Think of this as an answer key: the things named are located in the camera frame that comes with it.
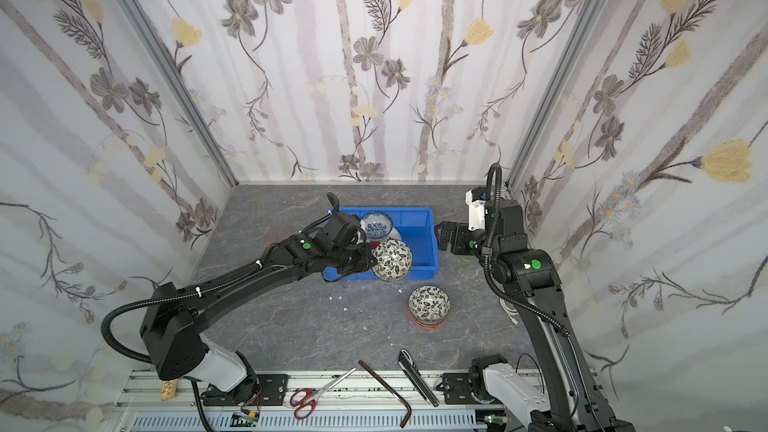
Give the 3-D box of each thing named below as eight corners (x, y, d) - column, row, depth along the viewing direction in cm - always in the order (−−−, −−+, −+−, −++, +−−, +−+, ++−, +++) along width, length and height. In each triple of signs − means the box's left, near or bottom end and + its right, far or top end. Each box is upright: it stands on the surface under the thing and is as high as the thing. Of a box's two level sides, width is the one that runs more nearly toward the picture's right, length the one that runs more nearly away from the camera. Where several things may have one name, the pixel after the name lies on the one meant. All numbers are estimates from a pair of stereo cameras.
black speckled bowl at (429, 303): (409, 326, 86) (410, 317, 80) (408, 296, 92) (409, 285, 86) (447, 326, 86) (452, 317, 80) (444, 296, 92) (448, 285, 86)
